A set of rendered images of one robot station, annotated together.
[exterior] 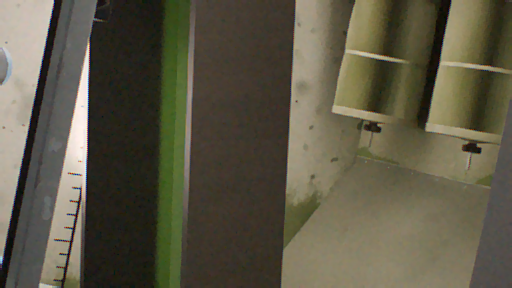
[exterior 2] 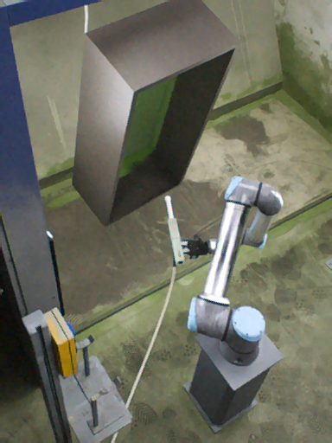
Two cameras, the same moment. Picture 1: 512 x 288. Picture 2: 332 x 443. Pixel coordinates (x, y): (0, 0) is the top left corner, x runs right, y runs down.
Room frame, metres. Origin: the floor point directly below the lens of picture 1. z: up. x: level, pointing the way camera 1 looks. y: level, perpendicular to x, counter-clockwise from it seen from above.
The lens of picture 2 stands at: (3.67, 2.24, 3.06)
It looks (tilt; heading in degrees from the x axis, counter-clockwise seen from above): 52 degrees down; 262
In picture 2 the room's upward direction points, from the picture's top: 6 degrees clockwise
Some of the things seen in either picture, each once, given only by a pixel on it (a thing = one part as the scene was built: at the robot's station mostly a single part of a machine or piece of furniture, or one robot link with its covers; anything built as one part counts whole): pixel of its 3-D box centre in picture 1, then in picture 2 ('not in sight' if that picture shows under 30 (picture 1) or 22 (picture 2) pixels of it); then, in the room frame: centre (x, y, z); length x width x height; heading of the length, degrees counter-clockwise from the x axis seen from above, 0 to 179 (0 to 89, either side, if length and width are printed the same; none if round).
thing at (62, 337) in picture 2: not in sight; (60, 344); (3.86, 1.48, 1.42); 0.12 x 0.06 x 0.26; 121
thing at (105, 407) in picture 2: not in sight; (92, 382); (3.77, 1.42, 0.95); 0.26 x 0.15 x 0.32; 121
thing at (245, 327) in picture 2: not in sight; (244, 328); (3.11, 1.14, 0.83); 0.17 x 0.15 x 0.18; 161
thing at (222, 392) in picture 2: not in sight; (228, 373); (3.10, 1.14, 0.32); 0.31 x 0.31 x 0.64; 31
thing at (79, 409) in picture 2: not in sight; (90, 401); (3.79, 1.43, 0.78); 0.31 x 0.23 x 0.01; 121
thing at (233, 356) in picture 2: not in sight; (240, 342); (3.10, 1.14, 0.69); 0.19 x 0.19 x 0.10
